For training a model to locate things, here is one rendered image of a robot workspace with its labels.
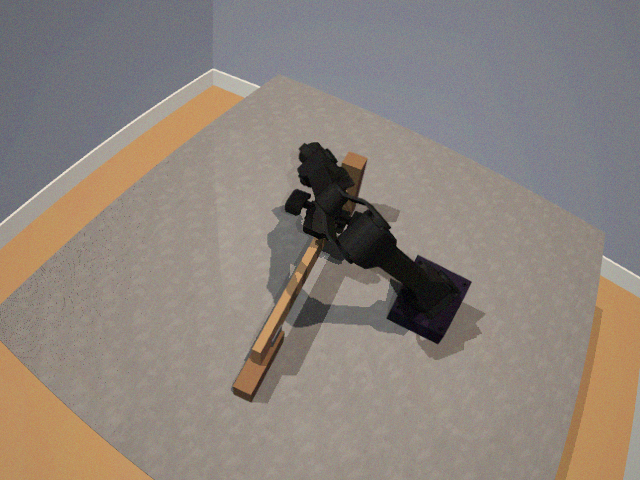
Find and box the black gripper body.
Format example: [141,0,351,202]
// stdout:
[285,189,363,229]

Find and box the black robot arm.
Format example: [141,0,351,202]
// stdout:
[297,142,461,320]

